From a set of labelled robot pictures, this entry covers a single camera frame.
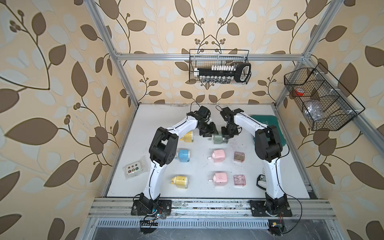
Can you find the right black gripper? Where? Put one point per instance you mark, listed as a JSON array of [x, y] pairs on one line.
[[228, 136]]

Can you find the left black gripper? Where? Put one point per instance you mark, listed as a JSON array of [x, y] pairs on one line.
[[212, 130]]

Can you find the green pencil sharpener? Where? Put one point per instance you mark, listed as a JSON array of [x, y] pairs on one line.
[[219, 139]]

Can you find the yellow sharpener top row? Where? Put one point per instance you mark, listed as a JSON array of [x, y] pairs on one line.
[[188, 137]]

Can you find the brown pink tray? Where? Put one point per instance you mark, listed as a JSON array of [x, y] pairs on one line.
[[239, 157]]

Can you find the pink sharpener row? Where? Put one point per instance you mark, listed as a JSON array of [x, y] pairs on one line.
[[217, 156], [219, 179]]

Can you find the blue pencil sharpener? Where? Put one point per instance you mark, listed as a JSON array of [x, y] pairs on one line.
[[183, 155]]

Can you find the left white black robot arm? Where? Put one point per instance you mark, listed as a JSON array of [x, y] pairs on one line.
[[163, 150]]

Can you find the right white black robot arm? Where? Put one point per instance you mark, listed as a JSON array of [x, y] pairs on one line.
[[268, 147]]

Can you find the pink sharpener bottom row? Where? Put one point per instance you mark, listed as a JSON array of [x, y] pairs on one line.
[[219, 179]]

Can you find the pink tray bottom row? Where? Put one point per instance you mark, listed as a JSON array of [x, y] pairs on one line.
[[239, 180]]

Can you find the green plastic tool case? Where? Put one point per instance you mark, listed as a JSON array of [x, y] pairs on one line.
[[270, 120]]

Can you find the clear plastic bag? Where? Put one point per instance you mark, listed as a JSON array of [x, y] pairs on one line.
[[313, 110]]

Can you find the white button control box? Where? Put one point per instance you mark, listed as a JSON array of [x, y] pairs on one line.
[[135, 169]]

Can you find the black socket holder rail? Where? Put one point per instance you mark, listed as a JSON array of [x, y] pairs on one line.
[[239, 73]]

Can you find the black socket rail on table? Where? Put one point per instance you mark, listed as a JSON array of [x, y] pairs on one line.
[[261, 182]]

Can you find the black wire basket back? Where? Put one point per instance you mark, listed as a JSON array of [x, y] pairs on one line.
[[205, 58]]

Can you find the black wire basket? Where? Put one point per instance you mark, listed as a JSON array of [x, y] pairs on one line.
[[205, 58], [340, 106]]

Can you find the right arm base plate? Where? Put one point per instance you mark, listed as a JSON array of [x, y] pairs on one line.
[[270, 208]]

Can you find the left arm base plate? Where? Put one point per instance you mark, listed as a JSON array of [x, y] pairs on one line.
[[146, 207]]

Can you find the black wire basket right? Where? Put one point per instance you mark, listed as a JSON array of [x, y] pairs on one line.
[[340, 106]]

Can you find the aluminium front rail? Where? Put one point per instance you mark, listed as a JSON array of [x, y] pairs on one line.
[[304, 209]]

